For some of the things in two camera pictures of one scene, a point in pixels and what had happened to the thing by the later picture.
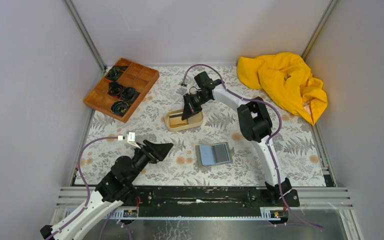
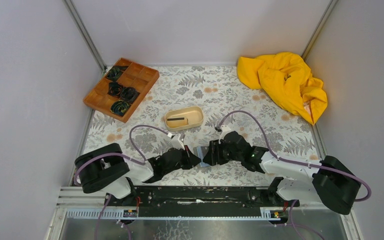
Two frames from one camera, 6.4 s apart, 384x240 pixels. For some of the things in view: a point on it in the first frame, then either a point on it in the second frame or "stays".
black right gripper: [192, 103] to [215, 153]
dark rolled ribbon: [119, 107] stays
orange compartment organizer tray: [122, 89] stays
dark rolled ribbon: [115, 72] stays
